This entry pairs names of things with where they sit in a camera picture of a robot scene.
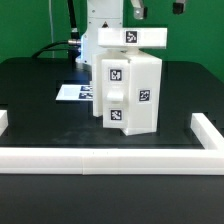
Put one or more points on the white cabinet door panel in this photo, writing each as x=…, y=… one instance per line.
x=115, y=80

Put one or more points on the white U-shaped fence frame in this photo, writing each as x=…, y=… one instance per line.
x=208, y=160

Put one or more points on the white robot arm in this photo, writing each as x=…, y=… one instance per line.
x=100, y=14

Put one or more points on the white cabinet top block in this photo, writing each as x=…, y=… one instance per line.
x=132, y=37

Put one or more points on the white cabinet body box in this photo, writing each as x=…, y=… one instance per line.
x=143, y=89

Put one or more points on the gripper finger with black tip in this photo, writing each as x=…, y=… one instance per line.
x=139, y=9
x=179, y=6

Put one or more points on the white marker base plate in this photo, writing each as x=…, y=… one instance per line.
x=71, y=92

